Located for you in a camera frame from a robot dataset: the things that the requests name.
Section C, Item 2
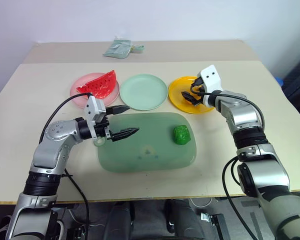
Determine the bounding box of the yellow round plate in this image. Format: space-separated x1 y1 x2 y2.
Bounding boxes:
168 75 216 115

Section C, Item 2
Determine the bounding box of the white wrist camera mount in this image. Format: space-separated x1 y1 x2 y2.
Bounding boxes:
84 95 107 140
199 64 225 95

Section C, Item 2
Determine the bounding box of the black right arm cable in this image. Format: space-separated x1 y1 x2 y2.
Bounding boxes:
189 81 266 240

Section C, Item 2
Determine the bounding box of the translucent green tray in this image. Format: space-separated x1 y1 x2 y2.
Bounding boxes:
93 111 198 174

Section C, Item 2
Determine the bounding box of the pink round plate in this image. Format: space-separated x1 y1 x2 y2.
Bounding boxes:
69 72 121 110

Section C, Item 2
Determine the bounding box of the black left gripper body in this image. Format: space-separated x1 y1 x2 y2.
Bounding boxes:
93 115 111 140

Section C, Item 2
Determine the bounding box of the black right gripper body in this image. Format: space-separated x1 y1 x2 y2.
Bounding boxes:
189 76 206 107

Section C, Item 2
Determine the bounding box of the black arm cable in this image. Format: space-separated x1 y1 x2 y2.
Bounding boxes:
39 92 95 227
189 81 266 240

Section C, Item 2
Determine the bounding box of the light green round plate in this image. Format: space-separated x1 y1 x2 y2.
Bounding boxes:
119 73 169 112

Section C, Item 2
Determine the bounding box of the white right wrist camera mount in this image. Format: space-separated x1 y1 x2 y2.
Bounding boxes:
199 64 225 95

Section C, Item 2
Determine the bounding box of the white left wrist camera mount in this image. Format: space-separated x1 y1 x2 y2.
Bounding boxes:
84 95 107 140

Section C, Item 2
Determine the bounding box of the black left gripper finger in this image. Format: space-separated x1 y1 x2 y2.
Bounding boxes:
105 105 131 116
109 127 141 144

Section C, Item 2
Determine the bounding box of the red watermelon slice toy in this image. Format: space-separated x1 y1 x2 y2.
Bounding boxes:
76 70 118 99

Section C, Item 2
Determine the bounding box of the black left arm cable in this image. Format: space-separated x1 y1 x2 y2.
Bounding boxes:
39 92 95 227

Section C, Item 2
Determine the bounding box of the green bell pepper toy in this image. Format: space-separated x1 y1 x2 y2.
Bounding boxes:
173 124 192 145

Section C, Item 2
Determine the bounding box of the thin white cable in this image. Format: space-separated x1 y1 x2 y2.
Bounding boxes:
189 198 214 209

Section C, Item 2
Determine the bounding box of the dark furniture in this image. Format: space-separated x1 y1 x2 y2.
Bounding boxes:
284 52 300 111

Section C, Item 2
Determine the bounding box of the pale green fabric pouch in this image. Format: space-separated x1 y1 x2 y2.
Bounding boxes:
102 38 145 60

